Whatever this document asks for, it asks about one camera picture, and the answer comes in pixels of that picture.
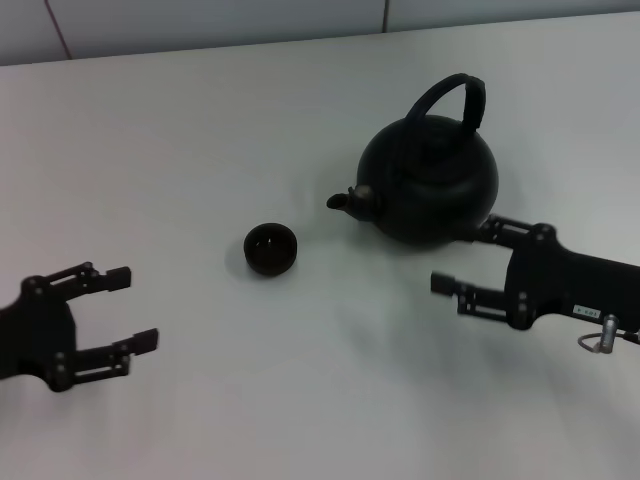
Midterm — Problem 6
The dark small teacup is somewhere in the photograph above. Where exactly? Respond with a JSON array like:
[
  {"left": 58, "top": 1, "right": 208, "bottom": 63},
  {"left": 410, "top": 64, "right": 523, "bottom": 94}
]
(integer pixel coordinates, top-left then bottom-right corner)
[{"left": 243, "top": 221, "right": 299, "bottom": 276}]

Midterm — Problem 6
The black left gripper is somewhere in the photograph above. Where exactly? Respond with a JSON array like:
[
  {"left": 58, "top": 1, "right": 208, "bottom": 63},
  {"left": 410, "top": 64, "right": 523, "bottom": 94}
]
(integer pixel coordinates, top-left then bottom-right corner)
[{"left": 0, "top": 260, "right": 160, "bottom": 394}]

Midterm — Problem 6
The black round teapot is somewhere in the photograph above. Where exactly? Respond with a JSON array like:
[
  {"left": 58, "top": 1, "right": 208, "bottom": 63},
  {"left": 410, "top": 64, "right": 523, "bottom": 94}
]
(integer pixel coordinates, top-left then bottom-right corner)
[{"left": 326, "top": 73, "right": 500, "bottom": 247}]

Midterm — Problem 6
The right wrist connector cable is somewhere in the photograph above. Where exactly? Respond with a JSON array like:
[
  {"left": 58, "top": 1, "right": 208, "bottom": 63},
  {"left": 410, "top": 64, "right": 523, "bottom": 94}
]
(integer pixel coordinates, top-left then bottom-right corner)
[{"left": 577, "top": 313, "right": 640, "bottom": 355}]

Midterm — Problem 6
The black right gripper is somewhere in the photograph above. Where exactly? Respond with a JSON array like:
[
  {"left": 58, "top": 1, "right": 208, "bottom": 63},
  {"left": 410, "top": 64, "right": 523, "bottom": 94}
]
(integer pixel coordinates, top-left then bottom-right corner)
[{"left": 430, "top": 213, "right": 640, "bottom": 331}]

